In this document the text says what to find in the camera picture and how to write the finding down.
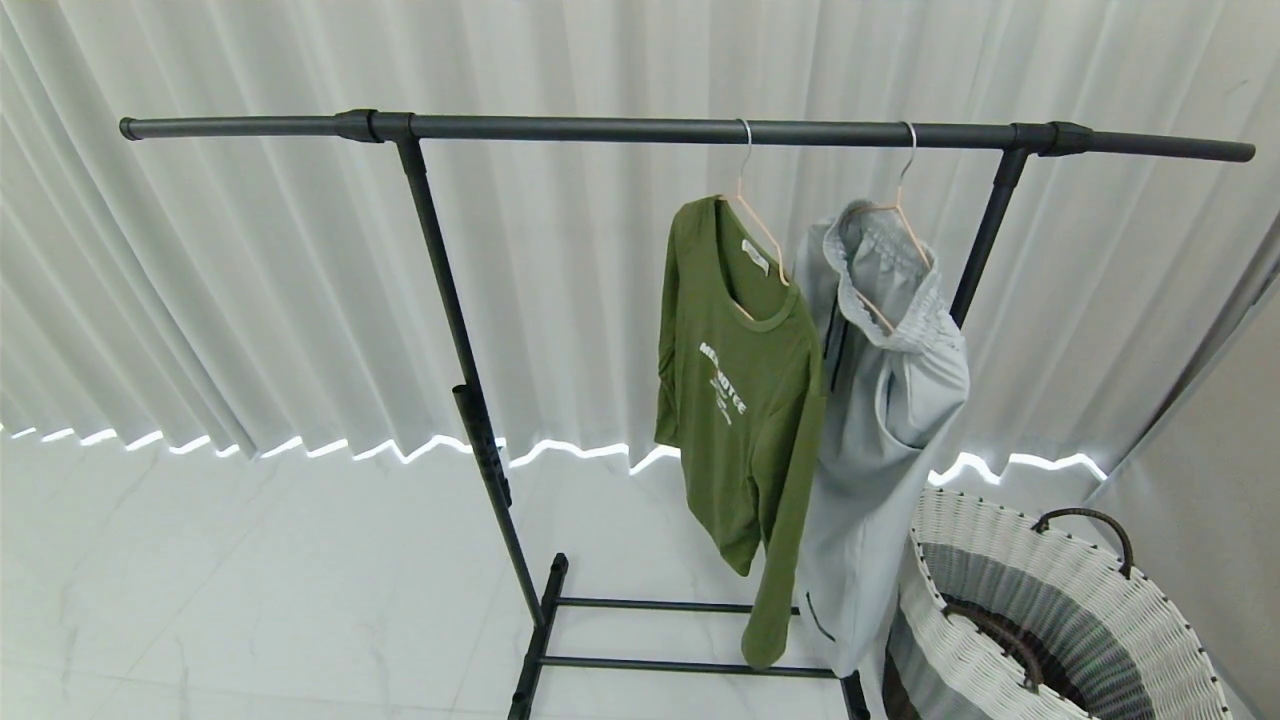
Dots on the white laundry basket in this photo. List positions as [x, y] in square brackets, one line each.
[1130, 590]

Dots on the green printed shirt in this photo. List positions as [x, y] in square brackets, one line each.
[740, 420]

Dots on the white curtain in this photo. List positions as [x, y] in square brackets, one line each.
[250, 300]

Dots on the pale grey garment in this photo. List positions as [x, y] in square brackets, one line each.
[880, 450]

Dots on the black clothes rack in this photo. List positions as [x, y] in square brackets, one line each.
[600, 130]

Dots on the pink clothes hanger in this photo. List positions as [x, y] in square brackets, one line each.
[905, 215]
[755, 225]

